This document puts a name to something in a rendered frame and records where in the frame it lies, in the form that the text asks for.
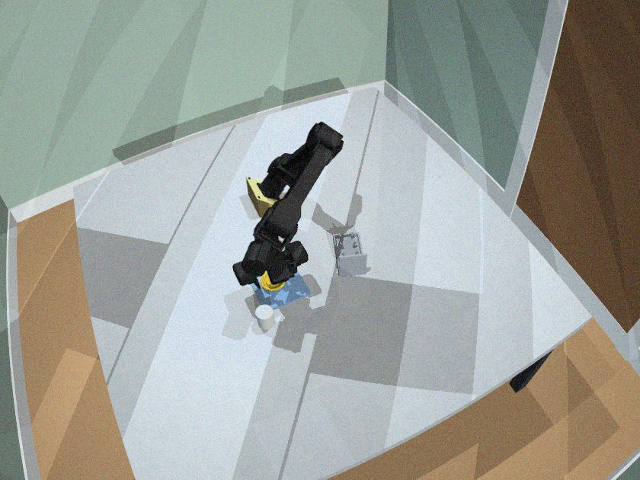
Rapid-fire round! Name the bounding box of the grey cylinder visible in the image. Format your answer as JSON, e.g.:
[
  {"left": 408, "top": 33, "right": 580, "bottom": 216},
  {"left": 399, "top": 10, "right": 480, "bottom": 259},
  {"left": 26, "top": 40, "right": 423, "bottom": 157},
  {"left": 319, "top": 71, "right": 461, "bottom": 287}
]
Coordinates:
[{"left": 255, "top": 305, "right": 275, "bottom": 330}]

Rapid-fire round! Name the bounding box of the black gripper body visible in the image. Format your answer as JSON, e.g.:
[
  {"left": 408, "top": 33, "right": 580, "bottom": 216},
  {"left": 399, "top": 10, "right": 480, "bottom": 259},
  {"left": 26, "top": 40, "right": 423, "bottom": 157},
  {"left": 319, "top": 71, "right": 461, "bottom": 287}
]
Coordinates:
[{"left": 232, "top": 241, "right": 309, "bottom": 286}]

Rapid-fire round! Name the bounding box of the grey dish rack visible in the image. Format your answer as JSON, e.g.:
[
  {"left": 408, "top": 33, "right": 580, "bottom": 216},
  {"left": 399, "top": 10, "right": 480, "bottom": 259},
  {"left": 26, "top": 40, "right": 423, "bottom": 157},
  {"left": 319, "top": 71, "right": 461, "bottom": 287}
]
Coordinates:
[{"left": 333, "top": 232, "right": 368, "bottom": 277}]

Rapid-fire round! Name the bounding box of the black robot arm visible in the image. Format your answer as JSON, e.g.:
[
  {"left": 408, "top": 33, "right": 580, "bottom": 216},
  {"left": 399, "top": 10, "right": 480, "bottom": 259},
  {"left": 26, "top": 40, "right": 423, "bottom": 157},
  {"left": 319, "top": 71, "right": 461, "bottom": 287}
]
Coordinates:
[{"left": 241, "top": 121, "right": 344, "bottom": 285}]

